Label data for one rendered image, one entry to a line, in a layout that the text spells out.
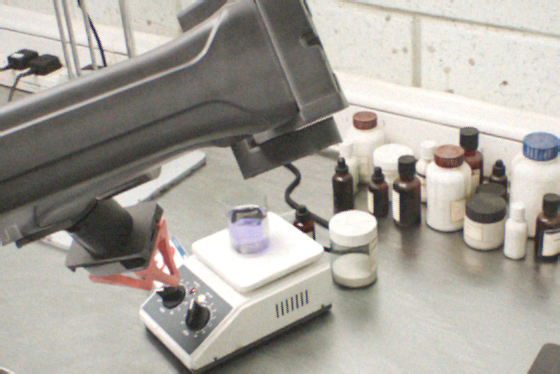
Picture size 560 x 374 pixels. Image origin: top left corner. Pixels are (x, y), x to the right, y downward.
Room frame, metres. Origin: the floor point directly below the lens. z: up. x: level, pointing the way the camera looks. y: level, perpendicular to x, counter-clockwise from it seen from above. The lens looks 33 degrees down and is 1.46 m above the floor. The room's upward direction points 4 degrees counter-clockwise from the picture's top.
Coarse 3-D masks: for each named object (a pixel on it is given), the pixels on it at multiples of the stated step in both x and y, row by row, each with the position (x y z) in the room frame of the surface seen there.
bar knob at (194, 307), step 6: (192, 300) 0.88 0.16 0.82; (192, 306) 0.87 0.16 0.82; (198, 306) 0.87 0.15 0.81; (204, 306) 0.88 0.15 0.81; (192, 312) 0.86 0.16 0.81; (198, 312) 0.87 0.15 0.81; (204, 312) 0.87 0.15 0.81; (186, 318) 0.86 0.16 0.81; (192, 318) 0.86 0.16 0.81; (198, 318) 0.86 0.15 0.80; (204, 318) 0.86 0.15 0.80; (186, 324) 0.86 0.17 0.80; (192, 324) 0.85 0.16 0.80; (198, 324) 0.86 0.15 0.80; (204, 324) 0.86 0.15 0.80; (192, 330) 0.86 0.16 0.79
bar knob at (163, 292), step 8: (160, 288) 0.92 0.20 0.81; (168, 288) 0.91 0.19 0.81; (176, 288) 0.91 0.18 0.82; (184, 288) 0.92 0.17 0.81; (160, 296) 0.91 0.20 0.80; (168, 296) 0.91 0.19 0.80; (176, 296) 0.91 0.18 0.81; (184, 296) 0.91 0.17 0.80; (168, 304) 0.90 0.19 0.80; (176, 304) 0.90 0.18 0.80
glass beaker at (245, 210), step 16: (224, 192) 0.96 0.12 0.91; (240, 192) 0.97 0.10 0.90; (256, 192) 0.97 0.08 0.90; (224, 208) 0.94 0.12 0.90; (240, 208) 0.93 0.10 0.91; (256, 208) 0.93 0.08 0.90; (240, 224) 0.93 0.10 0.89; (256, 224) 0.93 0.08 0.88; (240, 240) 0.93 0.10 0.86; (256, 240) 0.93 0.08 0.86; (240, 256) 0.93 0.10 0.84; (256, 256) 0.93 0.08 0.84
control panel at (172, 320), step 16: (192, 272) 0.94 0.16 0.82; (208, 288) 0.90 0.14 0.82; (144, 304) 0.92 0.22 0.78; (160, 304) 0.91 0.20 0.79; (208, 304) 0.88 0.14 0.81; (224, 304) 0.87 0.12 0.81; (160, 320) 0.89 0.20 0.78; (176, 320) 0.88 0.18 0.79; (176, 336) 0.86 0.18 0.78; (192, 336) 0.85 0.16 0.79; (208, 336) 0.84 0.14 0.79; (192, 352) 0.83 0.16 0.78
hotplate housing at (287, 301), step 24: (192, 264) 0.95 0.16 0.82; (312, 264) 0.93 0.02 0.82; (216, 288) 0.90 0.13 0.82; (264, 288) 0.89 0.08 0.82; (288, 288) 0.90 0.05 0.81; (312, 288) 0.92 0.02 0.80; (144, 312) 0.92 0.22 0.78; (240, 312) 0.86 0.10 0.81; (264, 312) 0.88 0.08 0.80; (288, 312) 0.89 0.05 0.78; (312, 312) 0.92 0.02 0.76; (168, 336) 0.87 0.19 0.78; (216, 336) 0.84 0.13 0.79; (240, 336) 0.86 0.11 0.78; (264, 336) 0.88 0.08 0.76; (192, 360) 0.83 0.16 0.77; (216, 360) 0.84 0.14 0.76
